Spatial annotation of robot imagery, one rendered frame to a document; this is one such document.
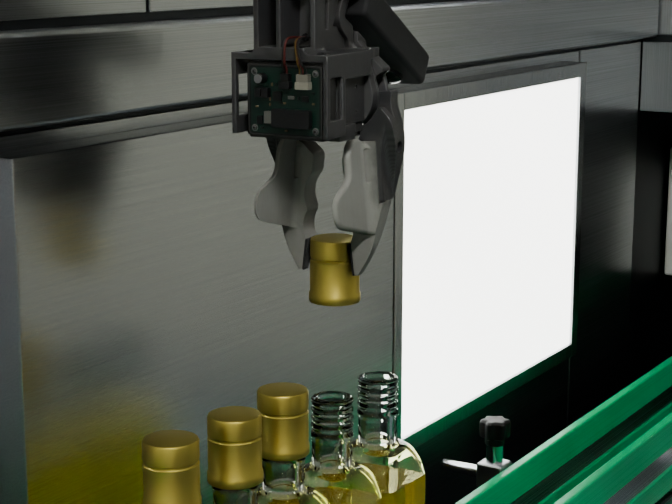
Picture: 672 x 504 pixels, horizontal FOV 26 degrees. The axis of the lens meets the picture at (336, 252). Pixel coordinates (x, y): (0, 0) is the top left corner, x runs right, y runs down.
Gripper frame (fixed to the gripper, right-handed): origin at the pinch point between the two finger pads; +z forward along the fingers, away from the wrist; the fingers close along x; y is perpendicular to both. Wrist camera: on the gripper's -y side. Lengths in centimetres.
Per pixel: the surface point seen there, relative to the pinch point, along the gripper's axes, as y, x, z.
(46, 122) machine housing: 13.5, -13.4, -9.4
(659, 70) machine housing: -97, -8, -5
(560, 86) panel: -66, -9, -5
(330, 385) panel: -18.6, -11.0, 16.3
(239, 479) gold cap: 13.5, 0.8, 11.9
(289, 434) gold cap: 7.6, 0.8, 10.7
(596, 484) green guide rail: -38.1, 6.1, 28.6
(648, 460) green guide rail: -52, 7, 31
